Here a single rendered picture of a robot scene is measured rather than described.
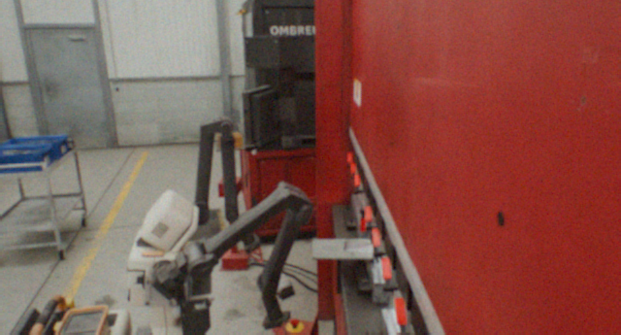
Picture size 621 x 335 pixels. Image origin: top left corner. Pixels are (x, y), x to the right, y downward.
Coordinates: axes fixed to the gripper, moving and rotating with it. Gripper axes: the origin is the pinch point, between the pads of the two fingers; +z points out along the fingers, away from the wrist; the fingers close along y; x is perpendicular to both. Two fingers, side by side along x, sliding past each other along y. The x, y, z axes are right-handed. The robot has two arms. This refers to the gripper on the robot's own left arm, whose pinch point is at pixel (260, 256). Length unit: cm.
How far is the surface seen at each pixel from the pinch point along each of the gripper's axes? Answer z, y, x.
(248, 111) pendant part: -39, 112, -29
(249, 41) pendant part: -77, 113, -51
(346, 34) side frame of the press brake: -56, 80, -101
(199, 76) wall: -41, 685, 17
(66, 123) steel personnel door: -81, 685, 267
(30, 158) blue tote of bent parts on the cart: -75, 234, 155
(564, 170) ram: -64, -141, -50
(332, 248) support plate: 14.7, -0.1, -29.8
